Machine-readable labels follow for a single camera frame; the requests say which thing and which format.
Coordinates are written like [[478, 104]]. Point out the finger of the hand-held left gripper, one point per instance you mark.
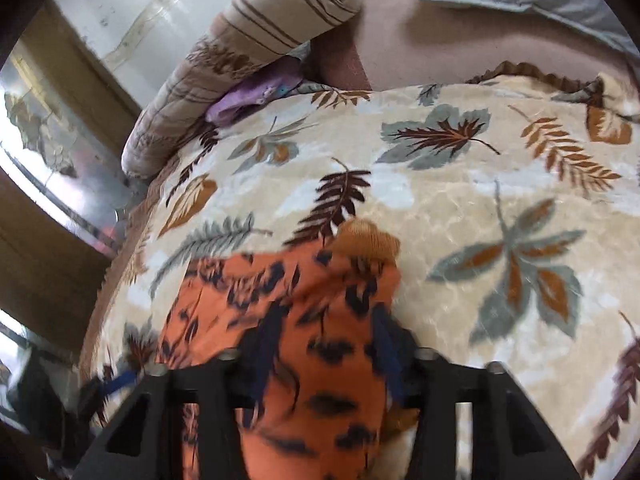
[[117, 384]]

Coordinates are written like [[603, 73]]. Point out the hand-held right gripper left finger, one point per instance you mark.
[[220, 390]]

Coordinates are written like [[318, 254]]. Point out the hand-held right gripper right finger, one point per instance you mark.
[[392, 355]]

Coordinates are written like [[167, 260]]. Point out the orange floral garment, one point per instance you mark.
[[325, 300]]

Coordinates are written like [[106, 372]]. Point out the leaf print fleece blanket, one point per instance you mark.
[[450, 210]]

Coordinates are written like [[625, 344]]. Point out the metal framed glass window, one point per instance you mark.
[[50, 150]]

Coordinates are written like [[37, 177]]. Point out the purple cloth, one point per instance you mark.
[[250, 97]]

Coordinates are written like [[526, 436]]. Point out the pink brown bedsheet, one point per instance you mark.
[[425, 45]]

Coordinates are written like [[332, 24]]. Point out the beige striped floral quilt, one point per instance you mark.
[[240, 45]]

